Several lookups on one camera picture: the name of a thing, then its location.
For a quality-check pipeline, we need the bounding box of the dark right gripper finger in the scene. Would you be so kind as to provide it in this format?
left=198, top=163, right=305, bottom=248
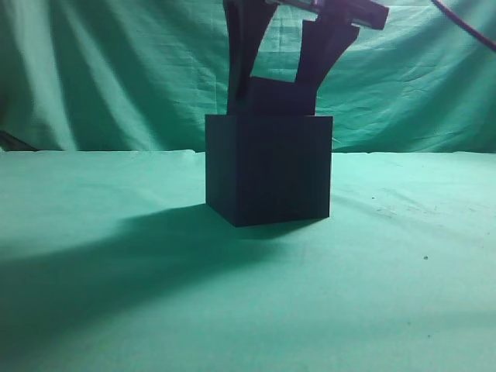
left=223, top=0, right=277, bottom=102

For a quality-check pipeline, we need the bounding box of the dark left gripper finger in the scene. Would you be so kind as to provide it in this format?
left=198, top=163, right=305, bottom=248
left=295, top=20, right=360, bottom=96

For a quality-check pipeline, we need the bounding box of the dark gripper body rail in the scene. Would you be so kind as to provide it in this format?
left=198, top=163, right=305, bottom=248
left=267, top=0, right=389, bottom=30

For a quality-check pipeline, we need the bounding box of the small dark cube block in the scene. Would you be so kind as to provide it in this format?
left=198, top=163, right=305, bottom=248
left=227, top=77, right=316, bottom=116

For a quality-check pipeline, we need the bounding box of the large dark cube groove box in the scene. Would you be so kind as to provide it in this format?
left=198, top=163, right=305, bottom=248
left=205, top=115, right=333, bottom=227

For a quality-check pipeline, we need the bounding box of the green cloth backdrop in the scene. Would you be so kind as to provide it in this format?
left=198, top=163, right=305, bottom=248
left=1, top=1, right=495, bottom=153

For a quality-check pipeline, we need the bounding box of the green table cloth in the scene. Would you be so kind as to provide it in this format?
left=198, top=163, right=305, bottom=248
left=1, top=150, right=495, bottom=371

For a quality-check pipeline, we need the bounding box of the purple cable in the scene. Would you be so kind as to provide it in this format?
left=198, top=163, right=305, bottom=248
left=431, top=0, right=496, bottom=51

